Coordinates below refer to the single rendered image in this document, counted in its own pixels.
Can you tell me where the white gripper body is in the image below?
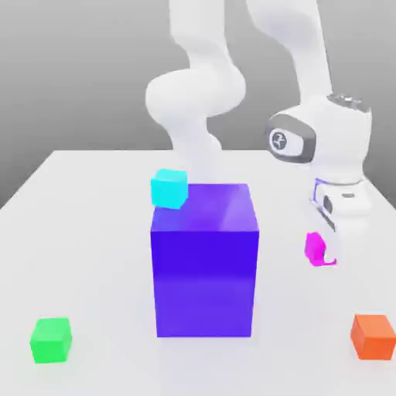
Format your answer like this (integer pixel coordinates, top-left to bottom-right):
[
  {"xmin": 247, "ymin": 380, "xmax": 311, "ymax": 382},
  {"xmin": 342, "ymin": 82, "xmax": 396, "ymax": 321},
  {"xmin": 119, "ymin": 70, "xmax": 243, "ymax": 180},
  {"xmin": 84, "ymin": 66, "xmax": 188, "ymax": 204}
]
[{"xmin": 309, "ymin": 198, "xmax": 343, "ymax": 252}]

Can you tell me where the small magenta cube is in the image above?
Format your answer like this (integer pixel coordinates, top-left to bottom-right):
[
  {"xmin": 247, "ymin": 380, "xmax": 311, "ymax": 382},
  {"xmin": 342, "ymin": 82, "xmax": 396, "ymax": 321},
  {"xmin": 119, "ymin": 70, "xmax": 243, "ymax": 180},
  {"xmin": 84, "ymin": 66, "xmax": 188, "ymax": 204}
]
[{"xmin": 304, "ymin": 231, "xmax": 338, "ymax": 268}]

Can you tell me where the small orange cube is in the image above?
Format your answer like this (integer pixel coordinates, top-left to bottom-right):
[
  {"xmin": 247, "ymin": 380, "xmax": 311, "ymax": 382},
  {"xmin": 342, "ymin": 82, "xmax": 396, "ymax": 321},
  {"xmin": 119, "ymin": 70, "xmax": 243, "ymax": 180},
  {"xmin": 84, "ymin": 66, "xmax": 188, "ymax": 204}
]
[{"xmin": 350, "ymin": 313, "xmax": 396, "ymax": 362}]

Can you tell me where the small cyan cube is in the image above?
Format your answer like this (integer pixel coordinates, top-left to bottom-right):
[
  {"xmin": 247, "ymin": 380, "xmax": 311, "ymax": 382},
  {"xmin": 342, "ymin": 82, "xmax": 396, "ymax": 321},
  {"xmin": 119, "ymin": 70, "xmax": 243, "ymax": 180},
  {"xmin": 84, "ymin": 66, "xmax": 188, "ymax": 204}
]
[{"xmin": 150, "ymin": 168, "xmax": 189, "ymax": 211}]

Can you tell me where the small green cube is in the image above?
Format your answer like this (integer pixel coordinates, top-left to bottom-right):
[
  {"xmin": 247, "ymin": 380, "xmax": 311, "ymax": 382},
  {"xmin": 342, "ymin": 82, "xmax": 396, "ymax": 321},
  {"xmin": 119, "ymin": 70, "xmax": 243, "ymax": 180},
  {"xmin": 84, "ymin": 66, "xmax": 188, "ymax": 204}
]
[{"xmin": 29, "ymin": 316, "xmax": 73, "ymax": 365}]

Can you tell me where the large purple box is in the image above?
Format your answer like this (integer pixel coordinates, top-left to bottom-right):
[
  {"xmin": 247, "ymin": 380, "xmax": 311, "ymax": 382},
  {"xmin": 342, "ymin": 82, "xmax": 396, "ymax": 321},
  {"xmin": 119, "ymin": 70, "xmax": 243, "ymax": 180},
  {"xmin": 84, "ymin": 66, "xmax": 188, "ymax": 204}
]
[{"xmin": 149, "ymin": 183, "xmax": 261, "ymax": 339}]

